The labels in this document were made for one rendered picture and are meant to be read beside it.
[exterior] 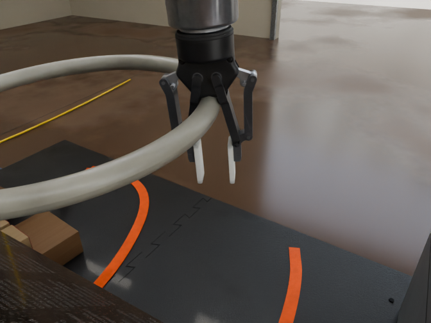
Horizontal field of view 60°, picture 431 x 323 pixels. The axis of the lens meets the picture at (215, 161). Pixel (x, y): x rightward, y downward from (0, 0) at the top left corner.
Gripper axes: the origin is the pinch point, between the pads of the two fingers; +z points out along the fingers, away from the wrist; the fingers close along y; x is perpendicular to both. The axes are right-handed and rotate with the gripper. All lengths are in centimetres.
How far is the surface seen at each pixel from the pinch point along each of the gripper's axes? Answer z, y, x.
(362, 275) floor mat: 87, -46, -54
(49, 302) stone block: 10.7, 21.7, 18.6
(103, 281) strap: 79, 53, -42
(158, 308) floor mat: 81, 29, -32
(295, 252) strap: 85, -21, -64
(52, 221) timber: 67, 79, -61
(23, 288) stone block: 9.6, 25.9, 17.3
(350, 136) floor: 92, -66, -177
